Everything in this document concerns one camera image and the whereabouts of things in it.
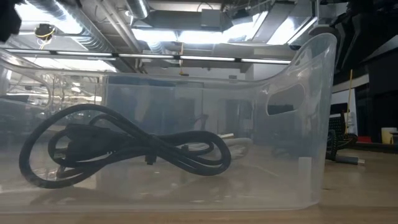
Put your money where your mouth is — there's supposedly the looped black cable with tie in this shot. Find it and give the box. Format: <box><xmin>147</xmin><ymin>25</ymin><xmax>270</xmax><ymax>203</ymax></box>
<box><xmin>18</xmin><ymin>103</ymin><xmax>233</xmax><ymax>190</ymax></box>

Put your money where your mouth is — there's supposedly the grey USB-C cable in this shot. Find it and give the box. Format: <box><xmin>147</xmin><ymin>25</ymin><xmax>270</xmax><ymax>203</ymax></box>
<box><xmin>198</xmin><ymin>133</ymin><xmax>253</xmax><ymax>158</ymax></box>

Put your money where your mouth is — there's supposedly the long ceiling light strip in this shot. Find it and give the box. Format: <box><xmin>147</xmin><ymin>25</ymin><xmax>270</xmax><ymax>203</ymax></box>
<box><xmin>6</xmin><ymin>49</ymin><xmax>292</xmax><ymax>65</ymax></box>

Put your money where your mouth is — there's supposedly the clear plastic bin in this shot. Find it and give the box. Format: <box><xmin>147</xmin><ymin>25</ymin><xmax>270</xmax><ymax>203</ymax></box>
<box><xmin>0</xmin><ymin>32</ymin><xmax>338</xmax><ymax>215</ymax></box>

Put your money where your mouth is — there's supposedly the white board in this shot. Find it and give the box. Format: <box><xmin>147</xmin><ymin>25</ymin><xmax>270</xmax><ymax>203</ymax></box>
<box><xmin>330</xmin><ymin>89</ymin><xmax>358</xmax><ymax>135</ymax></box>

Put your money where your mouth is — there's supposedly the black perforated panel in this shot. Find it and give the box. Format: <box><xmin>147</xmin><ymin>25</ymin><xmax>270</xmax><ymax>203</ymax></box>
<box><xmin>328</xmin><ymin>116</ymin><xmax>346</xmax><ymax>134</ymax></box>

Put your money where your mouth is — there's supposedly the yellow cup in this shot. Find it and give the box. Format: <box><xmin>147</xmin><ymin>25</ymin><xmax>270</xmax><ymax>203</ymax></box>
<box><xmin>381</xmin><ymin>127</ymin><xmax>398</xmax><ymax>144</ymax></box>

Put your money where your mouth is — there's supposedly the black yellow ceiling cord reel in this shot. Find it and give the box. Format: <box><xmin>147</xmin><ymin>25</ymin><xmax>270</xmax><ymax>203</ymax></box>
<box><xmin>34</xmin><ymin>23</ymin><xmax>57</xmax><ymax>42</ymax></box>

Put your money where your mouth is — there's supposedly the silver ceiling duct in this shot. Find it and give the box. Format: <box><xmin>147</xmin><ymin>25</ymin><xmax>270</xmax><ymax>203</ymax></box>
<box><xmin>124</xmin><ymin>0</ymin><xmax>150</xmax><ymax>20</ymax></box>

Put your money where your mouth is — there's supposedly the yellow hanging cord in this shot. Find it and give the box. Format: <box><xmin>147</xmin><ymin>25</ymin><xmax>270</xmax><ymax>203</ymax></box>
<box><xmin>345</xmin><ymin>68</ymin><xmax>354</xmax><ymax>134</ymax></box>

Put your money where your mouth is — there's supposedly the black aluminium table frame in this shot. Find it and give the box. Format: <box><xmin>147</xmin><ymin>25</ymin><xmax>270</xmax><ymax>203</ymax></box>
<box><xmin>354</xmin><ymin>141</ymin><xmax>398</xmax><ymax>154</ymax></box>

